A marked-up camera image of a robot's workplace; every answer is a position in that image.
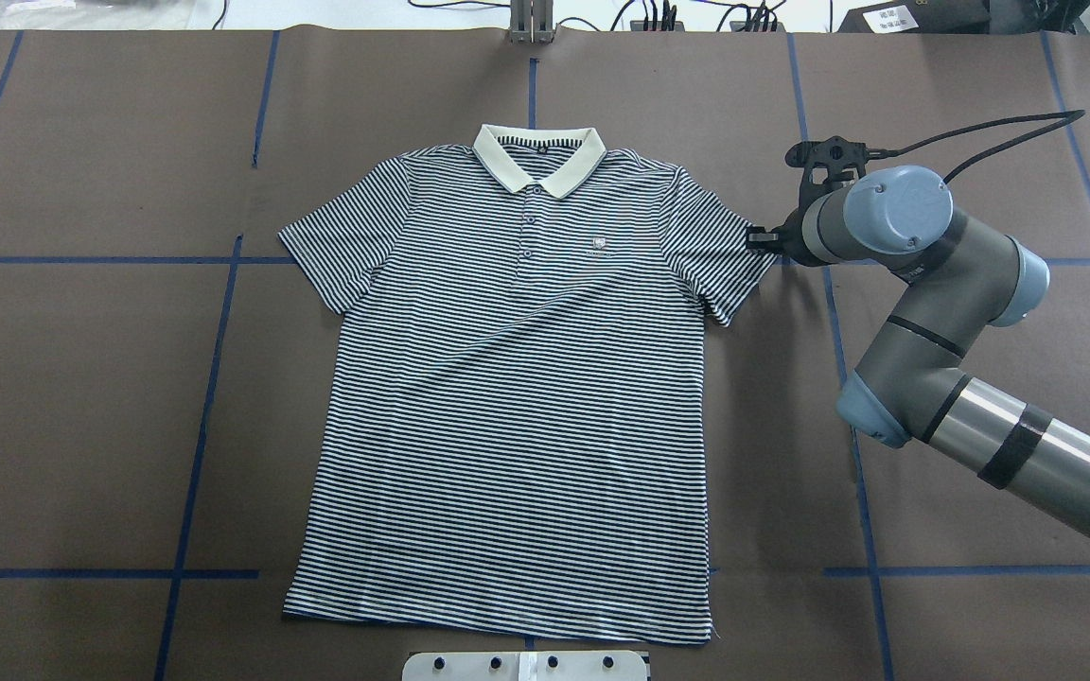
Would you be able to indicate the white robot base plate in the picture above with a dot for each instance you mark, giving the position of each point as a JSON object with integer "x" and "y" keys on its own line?
{"x": 529, "y": 665}

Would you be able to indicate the black box with label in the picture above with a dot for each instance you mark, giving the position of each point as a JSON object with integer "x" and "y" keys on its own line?
{"x": 926, "y": 17}

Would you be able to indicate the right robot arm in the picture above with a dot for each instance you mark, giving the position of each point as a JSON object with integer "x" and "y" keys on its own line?
{"x": 961, "y": 276}

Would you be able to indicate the black power strip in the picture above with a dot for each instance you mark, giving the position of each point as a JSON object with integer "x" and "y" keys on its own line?
{"x": 669, "y": 24}

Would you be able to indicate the navy white striped polo shirt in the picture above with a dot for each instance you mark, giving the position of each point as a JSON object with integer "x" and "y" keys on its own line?
{"x": 513, "y": 440}

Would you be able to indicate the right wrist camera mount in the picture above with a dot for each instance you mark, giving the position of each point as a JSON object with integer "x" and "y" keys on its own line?
{"x": 826, "y": 166}

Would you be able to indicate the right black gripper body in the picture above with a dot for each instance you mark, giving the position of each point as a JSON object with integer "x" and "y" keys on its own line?
{"x": 790, "y": 239}

